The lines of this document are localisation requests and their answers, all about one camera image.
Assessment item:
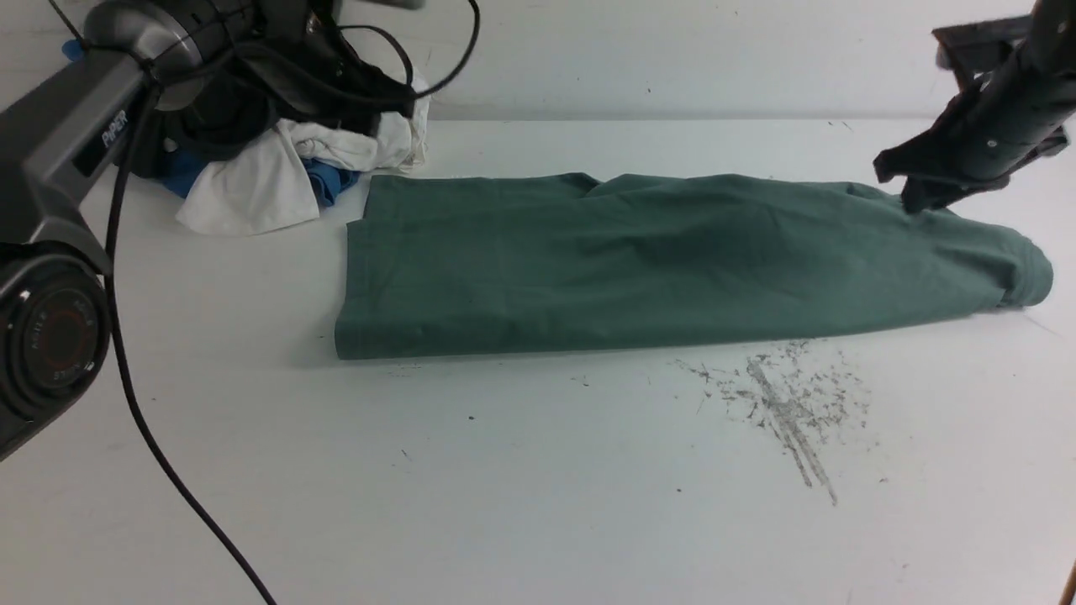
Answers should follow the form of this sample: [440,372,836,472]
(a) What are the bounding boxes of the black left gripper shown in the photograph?
[245,1,416,118]

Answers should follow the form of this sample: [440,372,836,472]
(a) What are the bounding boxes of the white crumpled garment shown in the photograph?
[176,98,430,237]

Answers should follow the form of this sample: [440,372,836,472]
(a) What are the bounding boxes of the green long-sleeve top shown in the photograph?
[334,173,1054,360]

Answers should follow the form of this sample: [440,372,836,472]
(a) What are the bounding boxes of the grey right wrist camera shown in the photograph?
[931,14,1032,92]

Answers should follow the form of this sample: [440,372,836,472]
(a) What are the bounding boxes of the blue crumpled garment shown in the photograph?
[63,38,362,208]

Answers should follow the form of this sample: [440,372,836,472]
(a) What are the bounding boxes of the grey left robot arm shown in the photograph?
[1,1,416,456]

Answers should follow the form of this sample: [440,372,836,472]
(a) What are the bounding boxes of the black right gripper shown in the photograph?
[873,84,1068,214]

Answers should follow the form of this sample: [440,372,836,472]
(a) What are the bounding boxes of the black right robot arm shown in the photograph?
[873,1,1075,213]

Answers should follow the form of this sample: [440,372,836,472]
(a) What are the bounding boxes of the dark green crumpled garment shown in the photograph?
[132,39,419,180]

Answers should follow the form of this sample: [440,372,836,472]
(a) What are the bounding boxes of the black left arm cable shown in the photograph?
[46,0,482,605]

